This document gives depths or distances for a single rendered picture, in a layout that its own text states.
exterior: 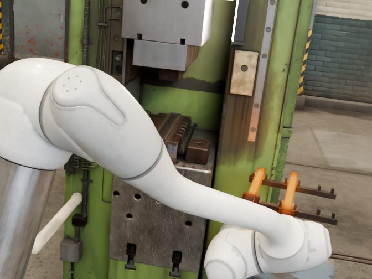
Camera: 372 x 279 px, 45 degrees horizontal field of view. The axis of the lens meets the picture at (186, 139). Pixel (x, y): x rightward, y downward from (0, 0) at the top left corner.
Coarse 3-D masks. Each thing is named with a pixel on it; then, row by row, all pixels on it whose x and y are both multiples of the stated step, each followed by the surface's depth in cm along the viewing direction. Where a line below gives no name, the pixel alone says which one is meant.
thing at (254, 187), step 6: (258, 168) 172; (264, 168) 172; (258, 174) 164; (264, 174) 170; (252, 180) 157; (258, 180) 158; (252, 186) 152; (258, 186) 152; (252, 192) 146; (246, 198) 138; (252, 198) 138
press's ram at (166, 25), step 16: (128, 0) 161; (144, 0) 161; (160, 0) 160; (176, 0) 159; (192, 0) 158; (208, 0) 165; (128, 16) 163; (144, 16) 162; (160, 16) 161; (176, 16) 160; (192, 16) 160; (208, 16) 174; (128, 32) 164; (144, 32) 164; (160, 32) 163; (176, 32) 162; (192, 32) 161; (208, 32) 185
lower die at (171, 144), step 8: (152, 120) 205; (160, 120) 203; (176, 120) 202; (160, 128) 187; (176, 128) 192; (184, 128) 193; (168, 136) 181; (176, 136) 181; (168, 144) 175; (176, 144) 174; (168, 152) 176; (176, 152) 175
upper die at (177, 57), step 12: (144, 48) 165; (156, 48) 165; (168, 48) 164; (180, 48) 163; (192, 48) 179; (144, 60) 167; (156, 60) 166; (168, 60) 165; (180, 60) 165; (192, 60) 185
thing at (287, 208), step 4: (292, 172) 171; (292, 176) 167; (296, 176) 167; (292, 180) 163; (296, 180) 163; (288, 184) 159; (292, 184) 159; (288, 188) 155; (292, 188) 156; (288, 192) 152; (292, 192) 152; (288, 196) 149; (292, 196) 149; (284, 200) 145; (288, 200) 146; (292, 200) 146; (284, 204) 142; (288, 204) 143; (280, 208) 138; (284, 208) 138; (288, 208) 140; (280, 212) 138; (284, 212) 136; (288, 212) 136; (292, 212) 137; (292, 216) 137
